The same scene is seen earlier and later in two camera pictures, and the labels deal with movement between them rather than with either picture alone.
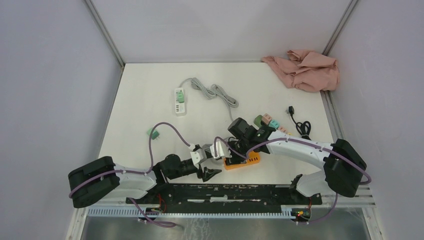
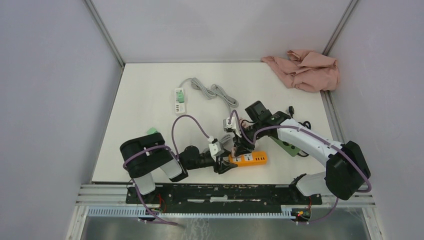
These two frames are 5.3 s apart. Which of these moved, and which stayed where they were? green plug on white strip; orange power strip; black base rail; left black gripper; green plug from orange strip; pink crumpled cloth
Moved: left black gripper; orange power strip
Stayed: black base rail; green plug on white strip; pink crumpled cloth; green plug from orange strip
